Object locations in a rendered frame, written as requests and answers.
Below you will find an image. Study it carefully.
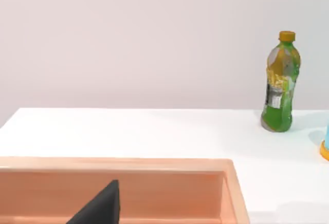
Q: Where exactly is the shallow salmon-coloured box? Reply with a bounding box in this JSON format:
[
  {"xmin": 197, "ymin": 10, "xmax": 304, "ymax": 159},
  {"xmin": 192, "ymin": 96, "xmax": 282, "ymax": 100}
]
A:
[{"xmin": 0, "ymin": 156, "xmax": 250, "ymax": 224}]

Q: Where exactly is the green bottle with orange cap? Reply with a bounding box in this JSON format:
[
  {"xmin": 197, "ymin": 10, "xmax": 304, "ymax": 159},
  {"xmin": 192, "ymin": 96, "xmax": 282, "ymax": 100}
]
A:
[{"xmin": 261, "ymin": 30, "xmax": 301, "ymax": 133}]

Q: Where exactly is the light blue and orange bottle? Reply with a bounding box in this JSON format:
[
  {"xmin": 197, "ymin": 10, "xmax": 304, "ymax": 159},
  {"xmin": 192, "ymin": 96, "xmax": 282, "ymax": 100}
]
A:
[{"xmin": 319, "ymin": 124, "xmax": 329, "ymax": 161}]

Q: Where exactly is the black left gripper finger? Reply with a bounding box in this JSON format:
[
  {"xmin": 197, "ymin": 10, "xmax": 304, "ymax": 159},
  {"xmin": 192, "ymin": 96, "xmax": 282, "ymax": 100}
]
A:
[{"xmin": 66, "ymin": 179, "xmax": 121, "ymax": 224}]

